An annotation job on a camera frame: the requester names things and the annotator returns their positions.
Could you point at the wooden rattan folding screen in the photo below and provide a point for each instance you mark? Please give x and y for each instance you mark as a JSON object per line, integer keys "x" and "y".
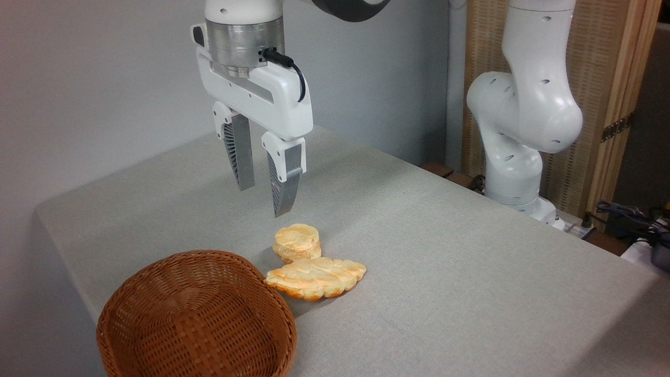
{"x": 602, "y": 63}

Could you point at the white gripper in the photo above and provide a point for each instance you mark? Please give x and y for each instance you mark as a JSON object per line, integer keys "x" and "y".
{"x": 277, "y": 97}

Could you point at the metal screen hinge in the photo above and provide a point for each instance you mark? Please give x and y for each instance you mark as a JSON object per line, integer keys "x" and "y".
{"x": 616, "y": 127}

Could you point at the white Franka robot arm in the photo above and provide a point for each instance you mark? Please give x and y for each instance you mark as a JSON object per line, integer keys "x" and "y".
{"x": 528, "y": 104}

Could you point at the long braided bread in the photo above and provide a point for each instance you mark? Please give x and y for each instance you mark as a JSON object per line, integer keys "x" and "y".
{"x": 316, "y": 277}

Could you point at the round bread roll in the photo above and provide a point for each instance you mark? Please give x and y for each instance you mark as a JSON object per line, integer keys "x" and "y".
{"x": 296, "y": 242}

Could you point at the brown woven wicker basket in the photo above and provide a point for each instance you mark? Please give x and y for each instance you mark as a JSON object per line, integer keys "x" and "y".
{"x": 193, "y": 314}

